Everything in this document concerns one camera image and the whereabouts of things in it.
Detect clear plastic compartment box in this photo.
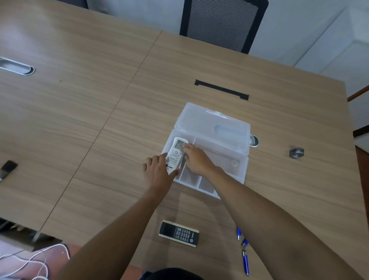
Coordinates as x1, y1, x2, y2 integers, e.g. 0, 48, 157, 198
160, 102, 251, 200

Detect black table cable slot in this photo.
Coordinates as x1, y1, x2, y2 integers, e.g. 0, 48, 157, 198
194, 79, 249, 101

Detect white remote control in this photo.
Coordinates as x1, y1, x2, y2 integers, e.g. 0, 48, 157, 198
165, 137, 189, 174

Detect grey table leg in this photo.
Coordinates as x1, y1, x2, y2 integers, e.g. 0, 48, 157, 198
31, 230, 63, 252

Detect black phone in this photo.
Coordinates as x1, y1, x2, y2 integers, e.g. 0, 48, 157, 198
0, 160, 18, 182

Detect white cables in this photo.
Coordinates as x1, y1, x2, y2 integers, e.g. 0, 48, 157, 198
0, 243, 70, 280

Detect person's left forearm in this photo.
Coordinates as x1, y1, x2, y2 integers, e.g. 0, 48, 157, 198
53, 190, 170, 280

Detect black remote control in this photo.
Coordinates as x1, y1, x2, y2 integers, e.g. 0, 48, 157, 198
159, 220, 200, 248

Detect person's right forearm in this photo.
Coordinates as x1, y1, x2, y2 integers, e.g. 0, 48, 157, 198
205, 170, 367, 280

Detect person's right hand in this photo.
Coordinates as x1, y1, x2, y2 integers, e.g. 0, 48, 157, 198
182, 143, 222, 181

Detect black mesh office chair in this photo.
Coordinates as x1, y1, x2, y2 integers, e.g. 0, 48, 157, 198
179, 0, 269, 55

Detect person's left hand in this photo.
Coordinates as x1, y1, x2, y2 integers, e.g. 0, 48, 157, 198
142, 154, 181, 199

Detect brown wooden furniture edge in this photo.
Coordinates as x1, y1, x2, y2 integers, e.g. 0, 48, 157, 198
347, 85, 369, 102

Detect silver oval cable grommet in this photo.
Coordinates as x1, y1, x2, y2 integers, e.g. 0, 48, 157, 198
0, 57, 35, 76

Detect person's dark clothing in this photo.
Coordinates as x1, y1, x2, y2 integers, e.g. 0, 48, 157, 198
141, 268, 204, 280

